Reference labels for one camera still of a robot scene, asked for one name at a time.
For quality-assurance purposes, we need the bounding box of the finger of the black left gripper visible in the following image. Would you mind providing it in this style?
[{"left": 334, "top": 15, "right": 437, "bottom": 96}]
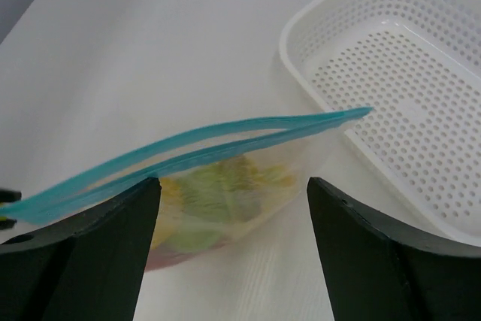
[
  {"left": 0, "top": 217, "right": 16, "bottom": 229},
  {"left": 0, "top": 189, "right": 21, "bottom": 201}
]

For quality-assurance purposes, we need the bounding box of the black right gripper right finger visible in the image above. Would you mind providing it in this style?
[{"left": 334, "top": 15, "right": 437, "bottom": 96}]
[{"left": 307, "top": 177, "right": 480, "bottom": 320}]

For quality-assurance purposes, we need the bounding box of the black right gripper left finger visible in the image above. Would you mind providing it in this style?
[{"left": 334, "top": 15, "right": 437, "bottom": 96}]
[{"left": 1, "top": 178, "right": 161, "bottom": 321}]

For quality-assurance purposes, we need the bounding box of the clear zip top bag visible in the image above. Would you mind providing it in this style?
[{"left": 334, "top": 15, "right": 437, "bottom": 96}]
[{"left": 1, "top": 107, "right": 371, "bottom": 271}]

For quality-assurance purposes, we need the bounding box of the yellow fake banana bunch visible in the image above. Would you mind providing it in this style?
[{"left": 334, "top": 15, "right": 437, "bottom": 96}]
[{"left": 150, "top": 156, "right": 297, "bottom": 250}]

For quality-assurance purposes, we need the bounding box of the green fake pear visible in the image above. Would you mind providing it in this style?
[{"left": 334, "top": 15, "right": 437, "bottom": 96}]
[{"left": 167, "top": 164, "right": 231, "bottom": 254}]

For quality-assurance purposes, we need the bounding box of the white perforated plastic basket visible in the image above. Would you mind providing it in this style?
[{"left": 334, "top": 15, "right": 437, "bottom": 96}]
[{"left": 278, "top": 0, "right": 480, "bottom": 245}]

